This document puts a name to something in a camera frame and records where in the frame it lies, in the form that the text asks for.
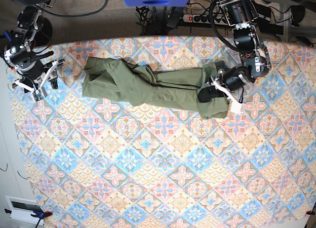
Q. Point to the blue clamp lower left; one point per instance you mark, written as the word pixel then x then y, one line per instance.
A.
pixel 37 214

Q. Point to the red black clamp upper left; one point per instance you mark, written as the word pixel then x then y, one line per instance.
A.
pixel 6 59

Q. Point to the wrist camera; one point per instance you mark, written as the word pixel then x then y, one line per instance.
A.
pixel 237 107
pixel 39 94

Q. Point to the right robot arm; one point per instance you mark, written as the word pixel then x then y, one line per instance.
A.
pixel 32 29

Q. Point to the black round stool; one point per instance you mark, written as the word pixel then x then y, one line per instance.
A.
pixel 44 35

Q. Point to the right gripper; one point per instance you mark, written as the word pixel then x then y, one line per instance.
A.
pixel 37 76

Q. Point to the white power strip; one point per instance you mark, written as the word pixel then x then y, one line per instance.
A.
pixel 193 18

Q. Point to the white wall outlet box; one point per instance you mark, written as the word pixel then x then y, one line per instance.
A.
pixel 21 209

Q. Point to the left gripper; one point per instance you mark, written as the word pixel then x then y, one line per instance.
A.
pixel 233 79

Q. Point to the olive green t-shirt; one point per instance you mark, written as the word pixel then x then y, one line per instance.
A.
pixel 120 81

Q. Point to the red clamp lower right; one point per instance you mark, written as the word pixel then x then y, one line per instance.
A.
pixel 311 213

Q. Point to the patterned tablecloth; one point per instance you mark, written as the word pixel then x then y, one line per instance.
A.
pixel 96 163

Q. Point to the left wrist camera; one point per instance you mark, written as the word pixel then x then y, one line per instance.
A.
pixel 237 107

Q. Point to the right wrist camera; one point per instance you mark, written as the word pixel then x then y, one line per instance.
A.
pixel 39 94

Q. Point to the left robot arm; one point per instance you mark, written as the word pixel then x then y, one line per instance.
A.
pixel 241 16

